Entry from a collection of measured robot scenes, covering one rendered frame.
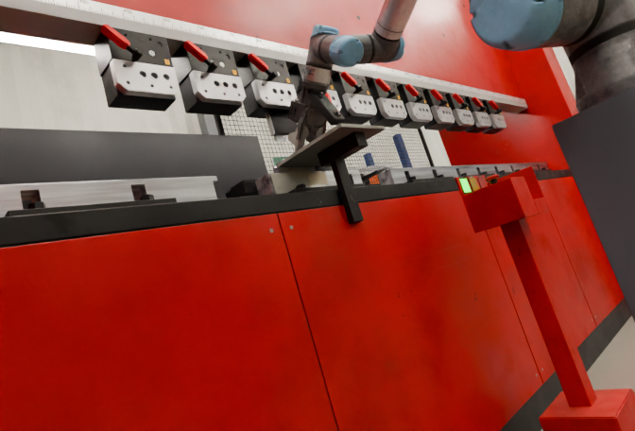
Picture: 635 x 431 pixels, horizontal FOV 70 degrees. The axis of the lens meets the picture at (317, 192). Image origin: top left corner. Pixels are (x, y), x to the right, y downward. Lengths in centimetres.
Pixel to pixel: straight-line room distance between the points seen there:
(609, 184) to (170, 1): 109
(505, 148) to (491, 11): 260
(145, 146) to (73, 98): 440
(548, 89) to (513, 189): 190
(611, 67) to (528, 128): 248
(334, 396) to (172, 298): 42
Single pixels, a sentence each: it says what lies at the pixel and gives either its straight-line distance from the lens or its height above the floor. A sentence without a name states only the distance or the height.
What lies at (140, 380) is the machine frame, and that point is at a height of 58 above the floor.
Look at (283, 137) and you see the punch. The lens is 137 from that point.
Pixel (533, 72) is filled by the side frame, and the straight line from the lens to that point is 330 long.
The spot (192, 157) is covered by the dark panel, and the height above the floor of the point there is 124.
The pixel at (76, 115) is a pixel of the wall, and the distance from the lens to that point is 599.
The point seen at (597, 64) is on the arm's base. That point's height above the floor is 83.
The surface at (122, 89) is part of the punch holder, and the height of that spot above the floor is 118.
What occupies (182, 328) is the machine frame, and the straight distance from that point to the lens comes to 87.
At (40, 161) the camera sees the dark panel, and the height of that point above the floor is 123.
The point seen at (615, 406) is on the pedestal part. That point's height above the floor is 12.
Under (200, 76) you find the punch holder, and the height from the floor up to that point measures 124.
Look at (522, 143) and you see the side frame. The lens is 327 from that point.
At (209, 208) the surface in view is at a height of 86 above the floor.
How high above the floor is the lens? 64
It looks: 11 degrees up
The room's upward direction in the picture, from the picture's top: 17 degrees counter-clockwise
